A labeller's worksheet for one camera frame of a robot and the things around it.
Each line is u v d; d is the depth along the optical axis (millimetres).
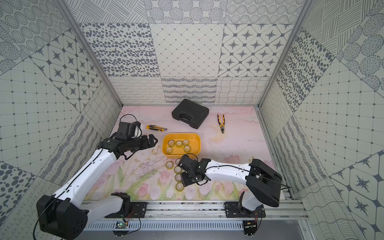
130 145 651
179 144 980
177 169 878
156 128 1047
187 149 954
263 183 425
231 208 745
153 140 747
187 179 709
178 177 841
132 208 726
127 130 614
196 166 626
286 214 744
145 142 714
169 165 894
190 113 1104
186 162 638
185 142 983
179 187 811
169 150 953
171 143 978
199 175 581
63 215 375
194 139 958
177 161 895
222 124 1074
